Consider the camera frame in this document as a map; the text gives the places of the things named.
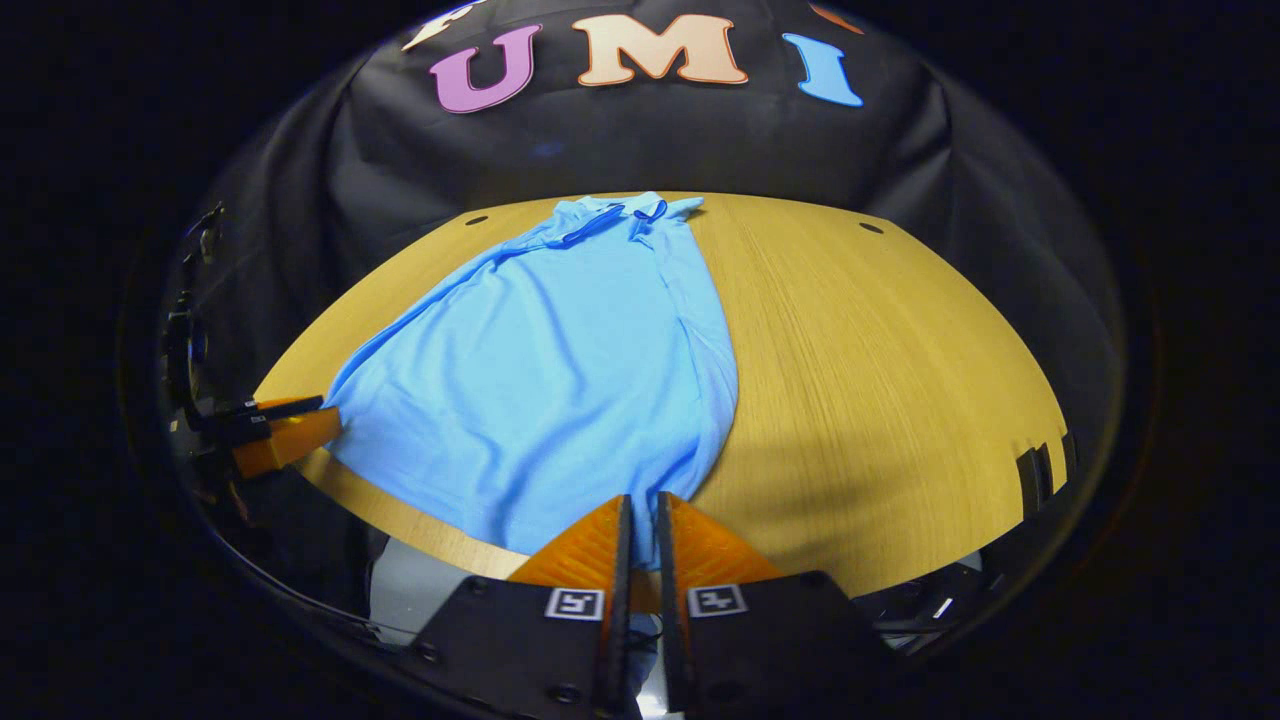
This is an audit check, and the dark slotted object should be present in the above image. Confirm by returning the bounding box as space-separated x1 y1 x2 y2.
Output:
1015 435 1079 517

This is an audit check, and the light blue T-shirt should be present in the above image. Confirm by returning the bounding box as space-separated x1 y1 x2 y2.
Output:
322 190 741 571

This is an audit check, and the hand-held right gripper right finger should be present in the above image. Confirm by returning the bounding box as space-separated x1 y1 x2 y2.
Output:
655 490 901 716

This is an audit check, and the black equipment stand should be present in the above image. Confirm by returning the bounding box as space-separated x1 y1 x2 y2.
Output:
185 200 229 263

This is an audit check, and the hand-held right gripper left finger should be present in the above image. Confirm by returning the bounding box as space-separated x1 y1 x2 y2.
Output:
405 493 634 720

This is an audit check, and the black backdrop cloth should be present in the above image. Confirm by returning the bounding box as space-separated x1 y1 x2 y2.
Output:
150 0 1131 471

